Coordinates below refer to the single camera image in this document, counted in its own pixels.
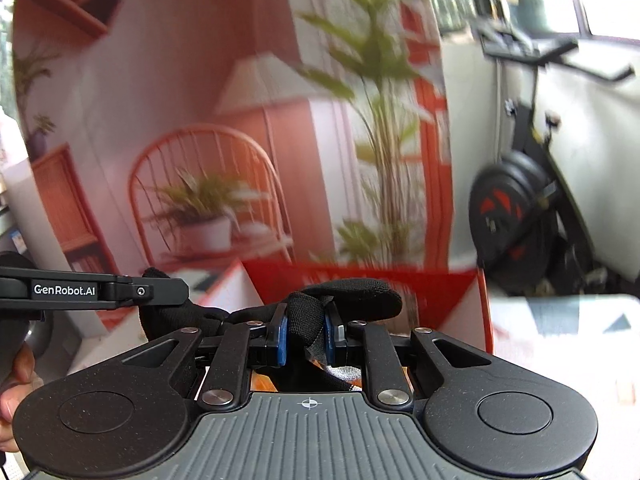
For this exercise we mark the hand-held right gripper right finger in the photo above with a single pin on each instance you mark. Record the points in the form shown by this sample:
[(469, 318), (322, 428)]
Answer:
[(330, 339)]

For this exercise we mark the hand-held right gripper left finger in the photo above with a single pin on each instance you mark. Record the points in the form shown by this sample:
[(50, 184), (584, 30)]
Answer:
[(281, 341)]

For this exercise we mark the printed room scene backdrop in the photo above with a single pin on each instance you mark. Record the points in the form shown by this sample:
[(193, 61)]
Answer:
[(200, 85)]

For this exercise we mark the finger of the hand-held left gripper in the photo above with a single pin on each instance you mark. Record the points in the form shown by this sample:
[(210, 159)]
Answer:
[(100, 290)]

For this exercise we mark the red cardboard box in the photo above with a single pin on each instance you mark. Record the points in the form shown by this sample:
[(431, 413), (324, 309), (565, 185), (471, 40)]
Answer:
[(450, 305)]

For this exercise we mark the black fabric glove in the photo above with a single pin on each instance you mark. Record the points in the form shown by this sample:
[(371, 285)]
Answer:
[(350, 296)]

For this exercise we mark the white printed tablecloth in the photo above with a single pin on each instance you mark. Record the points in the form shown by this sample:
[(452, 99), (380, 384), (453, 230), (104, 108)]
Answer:
[(560, 340)]

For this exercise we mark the person's left hand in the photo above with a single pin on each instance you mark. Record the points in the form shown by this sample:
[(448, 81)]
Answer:
[(17, 372)]

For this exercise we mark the black exercise bike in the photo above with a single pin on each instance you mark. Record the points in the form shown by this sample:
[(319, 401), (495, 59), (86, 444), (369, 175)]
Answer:
[(505, 210)]

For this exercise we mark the grey cloth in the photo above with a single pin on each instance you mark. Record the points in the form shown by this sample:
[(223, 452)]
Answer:
[(345, 375)]

